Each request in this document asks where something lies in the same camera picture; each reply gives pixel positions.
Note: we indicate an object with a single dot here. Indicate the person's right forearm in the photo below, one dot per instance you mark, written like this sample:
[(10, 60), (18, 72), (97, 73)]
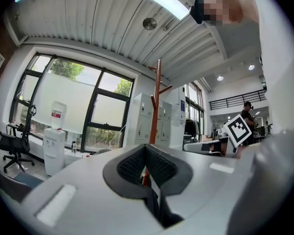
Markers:
[(240, 152)]

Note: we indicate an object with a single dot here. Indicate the garment rack with dark clothes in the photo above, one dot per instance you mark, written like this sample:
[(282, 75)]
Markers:
[(192, 128)]

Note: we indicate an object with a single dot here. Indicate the wooden coat stand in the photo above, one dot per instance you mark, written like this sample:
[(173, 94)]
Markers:
[(156, 101)]

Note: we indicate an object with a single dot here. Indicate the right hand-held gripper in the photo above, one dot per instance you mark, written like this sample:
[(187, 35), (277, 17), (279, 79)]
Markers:
[(236, 130)]

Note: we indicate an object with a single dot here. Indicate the blue poster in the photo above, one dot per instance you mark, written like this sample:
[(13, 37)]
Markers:
[(183, 108)]

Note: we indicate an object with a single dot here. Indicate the black window frame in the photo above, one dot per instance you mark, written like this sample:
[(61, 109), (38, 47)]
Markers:
[(95, 111)]

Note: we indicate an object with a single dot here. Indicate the large clear water bottle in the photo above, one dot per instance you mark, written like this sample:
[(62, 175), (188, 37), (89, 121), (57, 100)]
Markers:
[(58, 115)]

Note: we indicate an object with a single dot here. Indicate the standing floor fan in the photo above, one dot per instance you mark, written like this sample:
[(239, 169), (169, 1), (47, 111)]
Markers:
[(215, 131)]

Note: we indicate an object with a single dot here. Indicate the black office chair with headrest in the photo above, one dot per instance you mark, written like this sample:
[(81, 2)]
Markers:
[(14, 143)]

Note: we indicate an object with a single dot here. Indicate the round ceiling spotlight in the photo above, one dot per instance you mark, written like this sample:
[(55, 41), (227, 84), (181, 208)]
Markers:
[(251, 67), (220, 78)]

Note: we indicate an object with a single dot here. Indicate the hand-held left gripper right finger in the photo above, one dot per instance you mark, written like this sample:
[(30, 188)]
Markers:
[(210, 187)]

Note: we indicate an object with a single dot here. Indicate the grey metal lockers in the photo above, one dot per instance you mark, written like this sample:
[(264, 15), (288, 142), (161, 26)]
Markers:
[(144, 124)]

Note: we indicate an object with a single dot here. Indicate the person's white shirt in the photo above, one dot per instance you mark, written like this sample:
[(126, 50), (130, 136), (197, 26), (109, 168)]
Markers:
[(284, 57)]

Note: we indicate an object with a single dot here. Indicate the person's head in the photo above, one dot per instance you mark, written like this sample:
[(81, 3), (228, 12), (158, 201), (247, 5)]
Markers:
[(223, 4)]

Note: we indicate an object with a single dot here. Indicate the clear drinking bottle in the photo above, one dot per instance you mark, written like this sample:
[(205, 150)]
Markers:
[(74, 148)]

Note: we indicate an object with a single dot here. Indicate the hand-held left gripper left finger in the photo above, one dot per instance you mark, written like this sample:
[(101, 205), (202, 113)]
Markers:
[(88, 192)]

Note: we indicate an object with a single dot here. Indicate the round ceiling fixture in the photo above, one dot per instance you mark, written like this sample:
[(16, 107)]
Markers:
[(149, 23)]

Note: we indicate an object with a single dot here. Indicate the white water dispenser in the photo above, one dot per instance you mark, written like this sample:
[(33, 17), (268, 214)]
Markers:
[(54, 150)]

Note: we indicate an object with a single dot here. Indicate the black railing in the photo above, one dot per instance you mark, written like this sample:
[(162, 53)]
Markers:
[(237, 99)]

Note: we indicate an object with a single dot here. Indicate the blue padded chair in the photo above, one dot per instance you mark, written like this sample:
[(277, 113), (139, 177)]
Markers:
[(5, 182)]

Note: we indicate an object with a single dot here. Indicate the grey chair with black legs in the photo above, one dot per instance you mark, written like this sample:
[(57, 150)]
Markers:
[(103, 151)]

